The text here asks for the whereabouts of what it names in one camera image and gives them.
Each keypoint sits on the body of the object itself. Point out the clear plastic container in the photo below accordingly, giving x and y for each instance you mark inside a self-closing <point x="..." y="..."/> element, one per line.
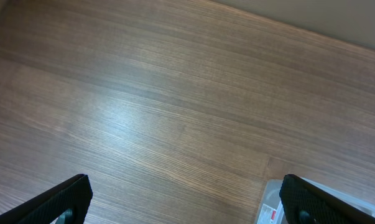
<point x="271" y="210"/>

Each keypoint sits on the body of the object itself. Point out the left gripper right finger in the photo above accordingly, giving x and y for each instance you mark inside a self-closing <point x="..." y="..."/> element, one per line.
<point x="305" y="203"/>

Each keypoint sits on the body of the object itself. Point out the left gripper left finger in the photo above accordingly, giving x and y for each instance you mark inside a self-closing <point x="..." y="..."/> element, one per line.
<point x="67" y="202"/>

